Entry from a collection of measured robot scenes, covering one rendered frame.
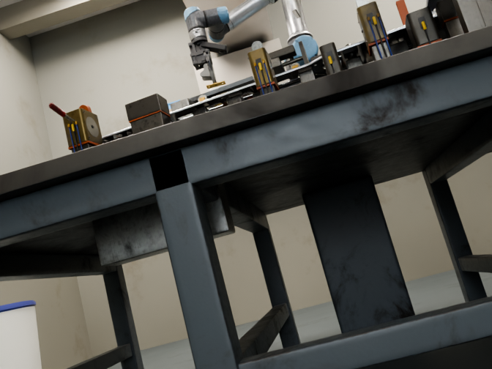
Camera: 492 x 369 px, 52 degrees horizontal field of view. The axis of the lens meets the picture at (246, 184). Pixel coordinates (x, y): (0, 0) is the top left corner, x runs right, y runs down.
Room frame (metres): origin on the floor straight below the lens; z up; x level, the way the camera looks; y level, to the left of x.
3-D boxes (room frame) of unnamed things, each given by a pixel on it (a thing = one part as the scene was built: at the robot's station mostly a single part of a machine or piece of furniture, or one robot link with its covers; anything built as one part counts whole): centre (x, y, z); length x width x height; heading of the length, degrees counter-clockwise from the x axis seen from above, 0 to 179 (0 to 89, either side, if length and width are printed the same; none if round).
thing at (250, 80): (2.08, 0.02, 1.16); 0.37 x 0.14 x 0.02; 77
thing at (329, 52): (1.46, -0.35, 0.84); 0.10 x 0.05 x 0.29; 167
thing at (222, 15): (2.12, -0.06, 1.53); 0.11 x 0.11 x 0.08; 6
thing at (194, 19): (2.09, 0.03, 1.53); 0.09 x 0.08 x 0.11; 96
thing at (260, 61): (1.50, -0.14, 0.87); 0.12 x 0.07 x 0.35; 167
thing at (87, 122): (1.64, 0.49, 0.88); 0.14 x 0.09 x 0.36; 167
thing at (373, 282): (2.26, -0.38, 0.33); 0.31 x 0.31 x 0.66; 84
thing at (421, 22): (1.38, -0.61, 0.84); 0.12 x 0.07 x 0.28; 167
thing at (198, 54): (2.09, 0.04, 1.37); 0.09 x 0.08 x 0.12; 86
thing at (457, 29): (1.37, -0.69, 0.84); 0.05 x 0.05 x 0.29; 77
